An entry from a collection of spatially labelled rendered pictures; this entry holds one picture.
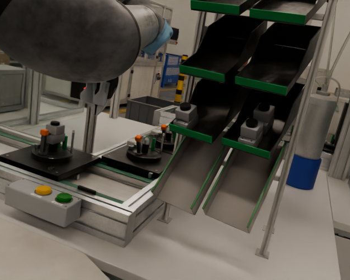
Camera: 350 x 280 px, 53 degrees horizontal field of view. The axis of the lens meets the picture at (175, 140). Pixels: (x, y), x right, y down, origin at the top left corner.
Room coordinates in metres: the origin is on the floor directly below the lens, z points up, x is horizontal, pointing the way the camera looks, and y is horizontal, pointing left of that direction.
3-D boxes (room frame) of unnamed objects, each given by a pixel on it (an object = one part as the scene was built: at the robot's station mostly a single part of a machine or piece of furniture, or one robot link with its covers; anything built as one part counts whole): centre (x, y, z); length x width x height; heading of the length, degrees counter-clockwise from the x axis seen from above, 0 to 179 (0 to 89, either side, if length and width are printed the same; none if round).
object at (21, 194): (0.89, 0.34, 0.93); 0.21 x 0.07 x 0.06; 72
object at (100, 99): (0.84, 0.20, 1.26); 0.06 x 0.03 x 0.09; 162
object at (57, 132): (1.15, 0.41, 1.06); 0.08 x 0.04 x 0.07; 162
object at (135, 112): (3.21, 0.14, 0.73); 0.62 x 0.42 x 0.23; 72
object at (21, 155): (1.14, 0.41, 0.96); 0.24 x 0.24 x 0.02; 72
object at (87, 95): (0.85, 0.23, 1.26); 0.06 x 0.03 x 0.09; 162
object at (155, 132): (1.54, 0.03, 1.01); 0.24 x 0.24 x 0.13; 72
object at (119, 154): (1.31, 0.11, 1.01); 0.24 x 0.24 x 0.13; 72
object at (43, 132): (1.10, 0.42, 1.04); 0.04 x 0.02 x 0.08; 162
